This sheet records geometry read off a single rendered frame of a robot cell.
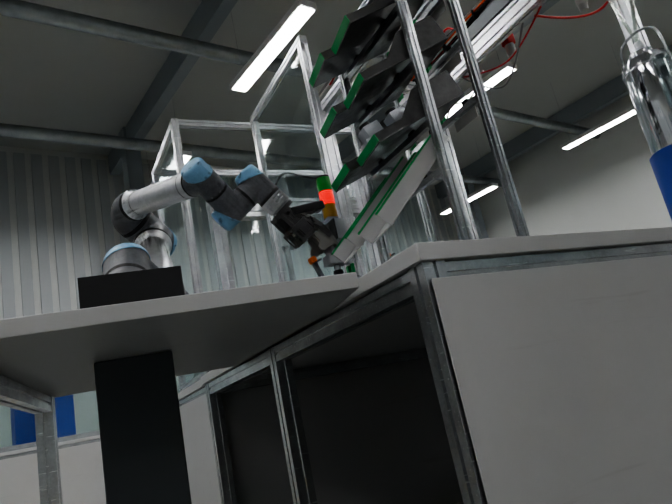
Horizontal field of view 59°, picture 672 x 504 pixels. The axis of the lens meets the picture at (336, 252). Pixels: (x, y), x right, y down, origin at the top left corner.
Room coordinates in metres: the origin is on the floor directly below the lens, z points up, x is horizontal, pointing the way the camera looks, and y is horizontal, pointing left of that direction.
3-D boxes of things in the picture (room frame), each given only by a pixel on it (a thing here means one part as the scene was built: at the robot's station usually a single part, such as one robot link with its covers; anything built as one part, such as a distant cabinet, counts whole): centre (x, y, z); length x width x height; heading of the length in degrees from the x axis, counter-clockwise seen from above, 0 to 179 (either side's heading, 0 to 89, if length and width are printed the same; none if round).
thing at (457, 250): (1.91, -0.39, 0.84); 1.50 x 1.41 x 0.03; 29
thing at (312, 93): (1.93, -0.04, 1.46); 0.03 x 0.03 x 1.00; 29
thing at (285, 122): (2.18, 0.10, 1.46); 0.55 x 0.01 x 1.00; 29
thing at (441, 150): (1.44, -0.28, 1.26); 0.36 x 0.21 x 0.80; 29
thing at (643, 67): (1.55, -0.98, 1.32); 0.14 x 0.14 x 0.38
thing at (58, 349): (1.34, 0.45, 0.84); 0.90 x 0.70 x 0.03; 18
